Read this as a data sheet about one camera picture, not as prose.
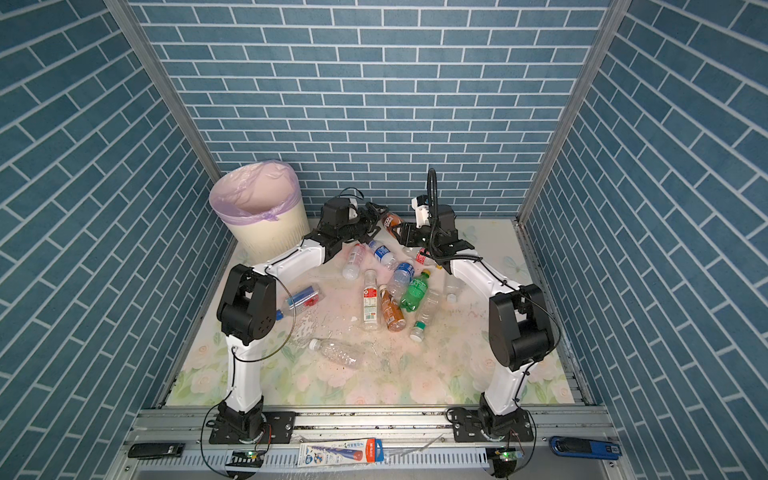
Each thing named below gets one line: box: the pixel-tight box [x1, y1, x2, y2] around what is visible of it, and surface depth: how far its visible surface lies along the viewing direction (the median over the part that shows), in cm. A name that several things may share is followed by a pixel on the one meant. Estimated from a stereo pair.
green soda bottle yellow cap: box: [400, 269, 431, 313], surface depth 97 cm
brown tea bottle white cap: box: [379, 284, 407, 333], surface depth 91 cm
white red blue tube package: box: [297, 438, 385, 468], surface depth 71 cm
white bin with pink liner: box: [209, 161, 311, 267], surface depth 95 cm
